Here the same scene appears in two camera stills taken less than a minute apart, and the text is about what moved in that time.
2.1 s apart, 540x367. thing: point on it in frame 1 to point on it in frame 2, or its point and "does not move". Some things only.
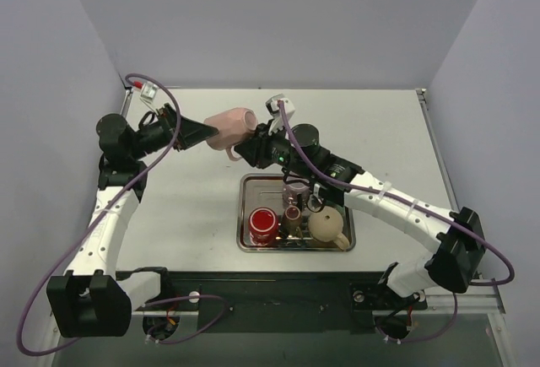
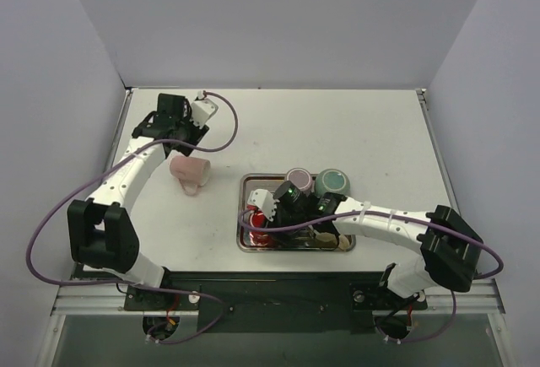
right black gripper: x=257 y=148 to x=278 y=221
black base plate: x=293 y=302 does not move
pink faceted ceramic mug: x=233 y=125 to x=191 y=172
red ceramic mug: x=262 y=227 does not move
